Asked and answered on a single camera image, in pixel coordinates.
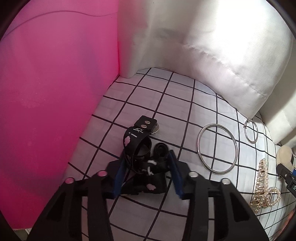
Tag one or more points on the gold pearl claw clip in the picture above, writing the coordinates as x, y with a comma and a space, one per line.
259, 199

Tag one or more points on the pearl ring hair clip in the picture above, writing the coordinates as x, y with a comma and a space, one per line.
271, 197

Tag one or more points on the white curtain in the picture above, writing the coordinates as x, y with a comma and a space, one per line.
243, 50

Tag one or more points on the cream plush toy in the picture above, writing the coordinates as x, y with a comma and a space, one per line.
285, 157

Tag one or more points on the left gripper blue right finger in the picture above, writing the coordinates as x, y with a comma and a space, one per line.
183, 178

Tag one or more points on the white black grid cloth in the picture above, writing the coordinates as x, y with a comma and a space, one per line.
182, 106

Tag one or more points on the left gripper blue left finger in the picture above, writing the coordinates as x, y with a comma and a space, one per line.
108, 182

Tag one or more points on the pink plastic tub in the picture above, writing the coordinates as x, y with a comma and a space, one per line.
57, 60

